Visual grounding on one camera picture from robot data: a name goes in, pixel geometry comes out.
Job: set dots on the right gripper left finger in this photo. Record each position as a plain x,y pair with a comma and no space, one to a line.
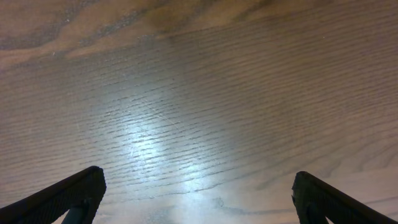
78,197

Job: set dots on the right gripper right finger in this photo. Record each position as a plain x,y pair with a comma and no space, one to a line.
318,202

